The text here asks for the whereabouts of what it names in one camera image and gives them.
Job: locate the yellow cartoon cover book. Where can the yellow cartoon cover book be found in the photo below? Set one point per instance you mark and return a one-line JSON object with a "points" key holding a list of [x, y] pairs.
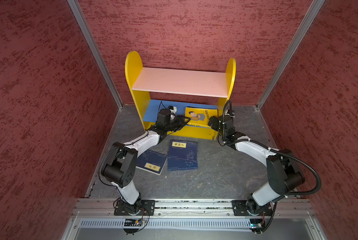
{"points": [[200, 117]]}

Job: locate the left circuit board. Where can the left circuit board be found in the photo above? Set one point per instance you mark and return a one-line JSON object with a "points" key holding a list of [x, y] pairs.
{"points": [[134, 223]]}

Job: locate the circuit board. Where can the circuit board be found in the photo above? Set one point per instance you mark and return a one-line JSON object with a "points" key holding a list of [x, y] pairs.
{"points": [[134, 223], [257, 224]]}

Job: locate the navy book with label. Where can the navy book with label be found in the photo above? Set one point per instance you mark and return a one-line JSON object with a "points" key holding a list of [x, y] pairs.
{"points": [[183, 150]]}

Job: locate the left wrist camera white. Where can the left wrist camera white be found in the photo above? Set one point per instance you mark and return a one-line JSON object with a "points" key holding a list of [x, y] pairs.
{"points": [[172, 109]]}

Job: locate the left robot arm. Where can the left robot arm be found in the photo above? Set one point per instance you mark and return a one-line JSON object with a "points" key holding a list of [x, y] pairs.
{"points": [[119, 163]]}

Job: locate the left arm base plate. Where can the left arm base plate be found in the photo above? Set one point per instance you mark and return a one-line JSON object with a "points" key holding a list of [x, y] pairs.
{"points": [[141, 207]]}

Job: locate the right circuit board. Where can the right circuit board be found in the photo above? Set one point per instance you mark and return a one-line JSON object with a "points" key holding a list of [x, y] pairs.
{"points": [[257, 224]]}

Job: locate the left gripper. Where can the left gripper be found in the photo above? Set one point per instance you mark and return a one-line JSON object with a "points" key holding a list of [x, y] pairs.
{"points": [[181, 121]]}

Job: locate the yellow pink blue bookshelf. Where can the yellow pink blue bookshelf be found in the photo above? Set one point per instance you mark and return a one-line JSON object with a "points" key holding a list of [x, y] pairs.
{"points": [[152, 89]]}

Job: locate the small navy book left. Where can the small navy book left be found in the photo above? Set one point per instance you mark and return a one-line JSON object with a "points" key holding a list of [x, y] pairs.
{"points": [[151, 161]]}

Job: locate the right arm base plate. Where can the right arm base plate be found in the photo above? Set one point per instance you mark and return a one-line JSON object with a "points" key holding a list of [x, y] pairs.
{"points": [[250, 208]]}

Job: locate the aluminium corner post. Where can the aluminium corner post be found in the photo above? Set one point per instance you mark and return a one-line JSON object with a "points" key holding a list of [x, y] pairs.
{"points": [[304, 26], [84, 27]]}

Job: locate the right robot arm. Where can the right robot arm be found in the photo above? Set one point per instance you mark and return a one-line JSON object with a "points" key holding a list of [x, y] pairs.
{"points": [[284, 173]]}

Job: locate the left aluminium corner post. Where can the left aluminium corner post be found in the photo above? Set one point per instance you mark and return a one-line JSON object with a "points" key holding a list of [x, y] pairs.
{"points": [[84, 27]]}

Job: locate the navy book underneath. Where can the navy book underneath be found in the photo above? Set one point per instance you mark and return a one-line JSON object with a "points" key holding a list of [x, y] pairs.
{"points": [[181, 165]]}

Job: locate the right aluminium corner post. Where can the right aluminium corner post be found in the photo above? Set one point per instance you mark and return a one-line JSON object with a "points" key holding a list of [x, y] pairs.
{"points": [[304, 26]]}

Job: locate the aluminium mounting rail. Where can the aluminium mounting rail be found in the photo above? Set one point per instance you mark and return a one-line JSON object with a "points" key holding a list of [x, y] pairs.
{"points": [[191, 208]]}

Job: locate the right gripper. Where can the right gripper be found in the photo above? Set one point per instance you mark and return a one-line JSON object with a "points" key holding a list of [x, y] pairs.
{"points": [[216, 122]]}

